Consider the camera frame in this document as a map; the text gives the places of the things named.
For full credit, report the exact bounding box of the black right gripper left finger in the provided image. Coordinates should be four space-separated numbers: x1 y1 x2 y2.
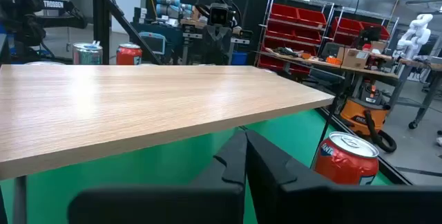
67 129 248 224

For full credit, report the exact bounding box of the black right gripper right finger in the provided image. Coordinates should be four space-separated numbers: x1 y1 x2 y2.
244 129 442 224

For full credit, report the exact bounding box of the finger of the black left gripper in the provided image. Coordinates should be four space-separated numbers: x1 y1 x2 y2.
216 26 233 66
202 26 218 66

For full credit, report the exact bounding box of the red Fanta can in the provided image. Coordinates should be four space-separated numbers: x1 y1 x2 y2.
313 131 380 186
115 43 143 66

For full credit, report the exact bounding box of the blue storage bin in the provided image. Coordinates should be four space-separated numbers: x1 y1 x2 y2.
230 50 249 66

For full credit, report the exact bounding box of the green table mat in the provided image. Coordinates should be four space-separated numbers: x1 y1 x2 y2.
0 108 393 224

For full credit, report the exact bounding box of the metal rack with red bins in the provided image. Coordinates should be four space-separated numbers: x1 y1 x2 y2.
257 0 335 76
330 6 400 48

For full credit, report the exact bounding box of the grey teach pendant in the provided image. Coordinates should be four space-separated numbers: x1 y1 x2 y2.
137 32 167 55

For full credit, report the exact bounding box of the wooden board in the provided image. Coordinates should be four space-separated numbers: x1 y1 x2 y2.
0 63 346 224

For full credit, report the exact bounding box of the wooden workbench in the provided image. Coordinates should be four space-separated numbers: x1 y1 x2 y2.
257 49 400 80

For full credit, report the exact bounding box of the orange shop vacuum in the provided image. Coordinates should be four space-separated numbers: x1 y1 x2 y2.
340 80 391 138

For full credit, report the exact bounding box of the cardboard box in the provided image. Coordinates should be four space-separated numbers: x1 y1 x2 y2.
340 47 370 70

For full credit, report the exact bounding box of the slim green can blue tab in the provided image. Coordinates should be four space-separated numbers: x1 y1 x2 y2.
71 42 104 66

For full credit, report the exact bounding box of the grey-legged workbench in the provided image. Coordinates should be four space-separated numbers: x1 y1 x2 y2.
393 56 442 130

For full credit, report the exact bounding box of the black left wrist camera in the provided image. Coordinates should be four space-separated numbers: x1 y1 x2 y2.
208 2 233 28

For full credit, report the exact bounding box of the black vacuum hose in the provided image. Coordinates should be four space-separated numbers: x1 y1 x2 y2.
364 109 398 154

